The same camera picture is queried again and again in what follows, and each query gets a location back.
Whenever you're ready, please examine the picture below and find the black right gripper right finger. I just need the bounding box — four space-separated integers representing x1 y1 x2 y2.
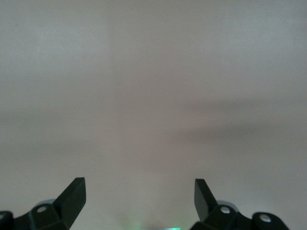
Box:
189 178 290 230

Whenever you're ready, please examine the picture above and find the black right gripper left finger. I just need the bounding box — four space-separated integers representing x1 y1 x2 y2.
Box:
0 177 87 230

